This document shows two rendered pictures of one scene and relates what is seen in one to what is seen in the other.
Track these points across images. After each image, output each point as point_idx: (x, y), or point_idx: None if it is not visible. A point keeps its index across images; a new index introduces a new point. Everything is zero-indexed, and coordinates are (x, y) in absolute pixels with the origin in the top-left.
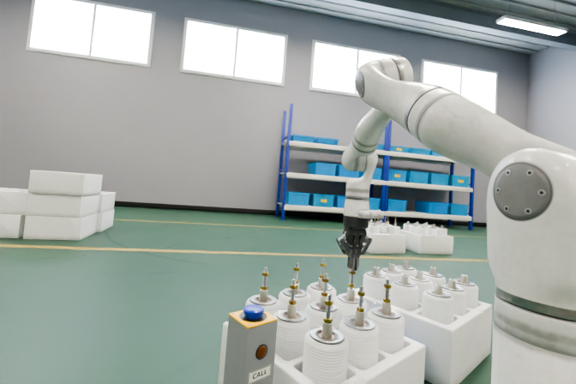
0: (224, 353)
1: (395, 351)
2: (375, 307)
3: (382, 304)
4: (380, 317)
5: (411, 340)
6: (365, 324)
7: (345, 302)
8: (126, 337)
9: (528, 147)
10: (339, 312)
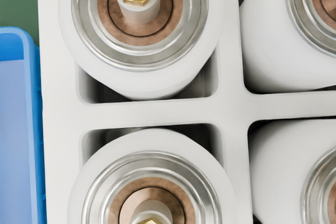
0: None
1: None
2: (142, 66)
3: (156, 3)
4: None
5: None
6: None
7: (217, 196)
8: None
9: None
10: (334, 131)
